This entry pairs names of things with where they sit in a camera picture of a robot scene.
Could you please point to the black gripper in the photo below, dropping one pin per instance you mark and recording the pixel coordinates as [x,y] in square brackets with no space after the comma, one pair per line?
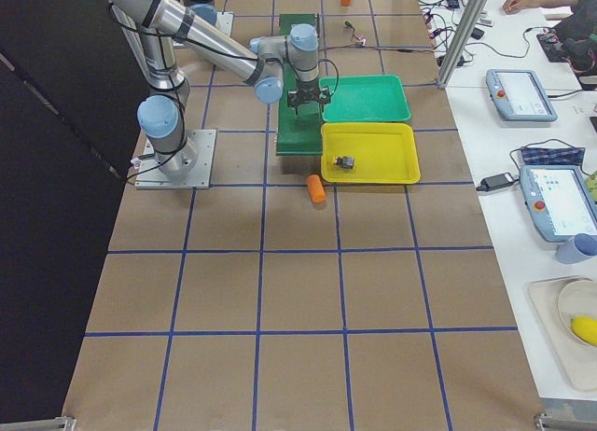
[306,87]

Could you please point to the yellow push button small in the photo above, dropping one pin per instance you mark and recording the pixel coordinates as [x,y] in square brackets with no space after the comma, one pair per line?
[344,162]

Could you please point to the plain orange cylinder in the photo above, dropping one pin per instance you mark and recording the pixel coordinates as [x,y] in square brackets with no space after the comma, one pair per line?
[315,188]

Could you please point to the person hand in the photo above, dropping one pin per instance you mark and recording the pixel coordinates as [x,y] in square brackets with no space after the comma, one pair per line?
[511,7]

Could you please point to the green conveyor belt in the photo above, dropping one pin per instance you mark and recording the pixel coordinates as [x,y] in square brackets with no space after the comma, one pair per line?
[298,132]

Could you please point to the green plastic tray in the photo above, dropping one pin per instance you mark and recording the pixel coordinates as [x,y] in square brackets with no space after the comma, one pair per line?
[372,98]

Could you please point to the yellow plastic tray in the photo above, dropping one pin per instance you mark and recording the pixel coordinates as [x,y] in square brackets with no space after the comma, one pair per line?
[384,153]

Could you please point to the teach pendant far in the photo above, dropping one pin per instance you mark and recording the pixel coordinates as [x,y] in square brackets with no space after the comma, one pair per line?
[519,96]

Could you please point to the teach pendant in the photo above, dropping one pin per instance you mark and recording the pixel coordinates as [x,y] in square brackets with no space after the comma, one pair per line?
[519,96]
[558,201]

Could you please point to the black power adapter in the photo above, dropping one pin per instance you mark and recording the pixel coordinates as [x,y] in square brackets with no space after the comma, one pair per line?
[496,182]

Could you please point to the blue patterned cloth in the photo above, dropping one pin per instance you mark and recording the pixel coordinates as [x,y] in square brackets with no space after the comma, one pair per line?
[553,156]

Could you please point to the teach pendant near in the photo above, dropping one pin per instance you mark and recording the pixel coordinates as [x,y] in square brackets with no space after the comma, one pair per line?
[558,201]

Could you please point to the blue cup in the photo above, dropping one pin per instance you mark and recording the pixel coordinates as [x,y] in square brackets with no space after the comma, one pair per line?
[579,248]

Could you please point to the yellow banana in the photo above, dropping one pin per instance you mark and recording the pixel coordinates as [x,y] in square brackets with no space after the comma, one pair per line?
[585,328]

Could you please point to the beige tray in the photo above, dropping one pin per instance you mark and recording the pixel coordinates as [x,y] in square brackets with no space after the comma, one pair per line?
[577,359]

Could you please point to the aluminium frame post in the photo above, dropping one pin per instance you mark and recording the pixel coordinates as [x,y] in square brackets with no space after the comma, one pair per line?
[457,45]

